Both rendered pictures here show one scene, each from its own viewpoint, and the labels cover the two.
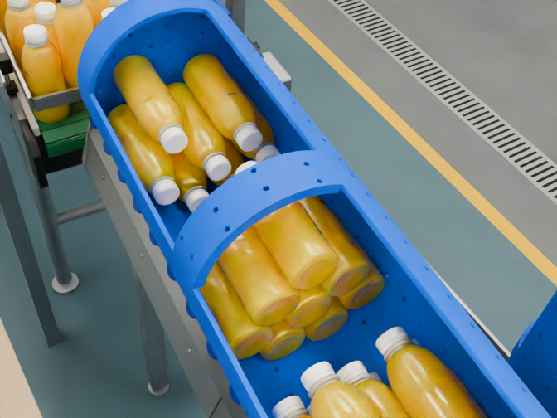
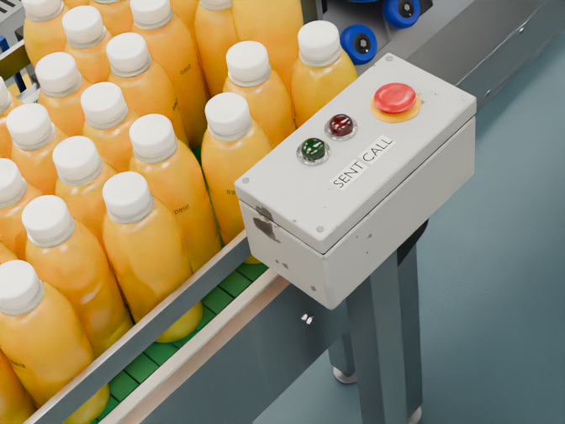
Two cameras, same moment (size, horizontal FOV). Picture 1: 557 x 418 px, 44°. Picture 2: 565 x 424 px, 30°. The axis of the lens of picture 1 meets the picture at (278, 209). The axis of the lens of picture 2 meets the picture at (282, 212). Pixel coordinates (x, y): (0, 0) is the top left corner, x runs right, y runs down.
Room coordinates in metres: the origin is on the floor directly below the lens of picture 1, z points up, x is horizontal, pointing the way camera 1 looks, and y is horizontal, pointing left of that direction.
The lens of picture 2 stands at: (1.14, 1.22, 1.74)
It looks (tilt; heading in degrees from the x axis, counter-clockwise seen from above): 49 degrees down; 265
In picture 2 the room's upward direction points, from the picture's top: 11 degrees counter-clockwise
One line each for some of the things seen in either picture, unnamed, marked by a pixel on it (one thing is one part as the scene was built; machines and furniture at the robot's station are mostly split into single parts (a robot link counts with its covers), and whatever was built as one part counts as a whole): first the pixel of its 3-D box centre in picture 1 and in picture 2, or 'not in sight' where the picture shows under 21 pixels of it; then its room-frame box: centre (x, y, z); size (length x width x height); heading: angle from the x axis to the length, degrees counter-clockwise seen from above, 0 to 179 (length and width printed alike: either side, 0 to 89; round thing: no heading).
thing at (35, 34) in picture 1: (35, 34); (319, 40); (1.01, 0.46, 1.08); 0.04 x 0.04 x 0.02
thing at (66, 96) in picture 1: (138, 78); not in sight; (1.06, 0.30, 0.96); 0.40 x 0.01 x 0.03; 123
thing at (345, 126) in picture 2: not in sight; (340, 124); (1.02, 0.60, 1.11); 0.02 x 0.02 x 0.01
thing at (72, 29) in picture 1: (76, 40); (271, 37); (1.05, 0.40, 1.05); 0.07 x 0.07 x 0.18
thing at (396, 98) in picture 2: not in sight; (394, 99); (0.97, 0.59, 1.11); 0.04 x 0.04 x 0.01
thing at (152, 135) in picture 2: not in sight; (152, 135); (1.18, 0.53, 1.08); 0.04 x 0.04 x 0.02
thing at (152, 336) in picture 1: (152, 328); (398, 318); (0.90, 0.28, 0.31); 0.06 x 0.06 x 0.63; 33
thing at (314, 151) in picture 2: not in sight; (312, 148); (1.05, 0.62, 1.11); 0.02 x 0.02 x 0.01
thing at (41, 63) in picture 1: (45, 77); (327, 112); (1.01, 0.46, 0.99); 0.07 x 0.07 x 0.18
